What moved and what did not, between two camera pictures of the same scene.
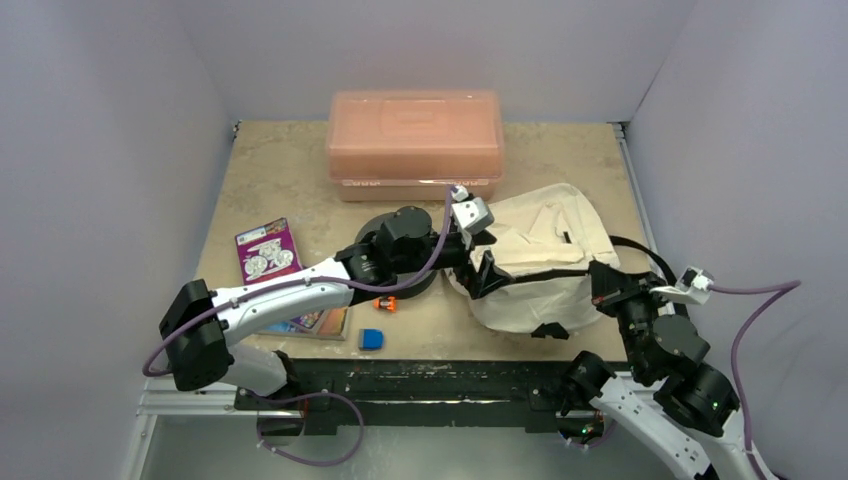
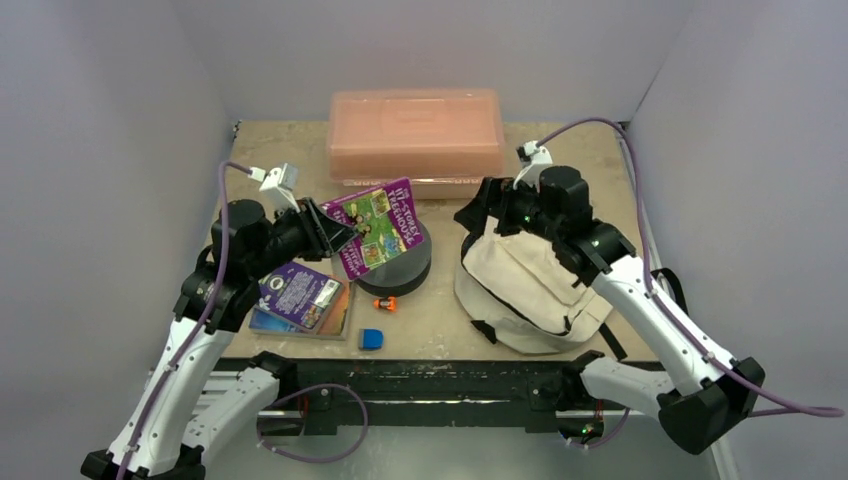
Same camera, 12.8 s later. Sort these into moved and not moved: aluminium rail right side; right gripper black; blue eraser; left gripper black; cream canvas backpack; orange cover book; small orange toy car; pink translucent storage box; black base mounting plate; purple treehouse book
Moved: left gripper black; purple treehouse book; cream canvas backpack; right gripper black
Not moved: blue eraser; orange cover book; pink translucent storage box; black base mounting plate; small orange toy car; aluminium rail right side
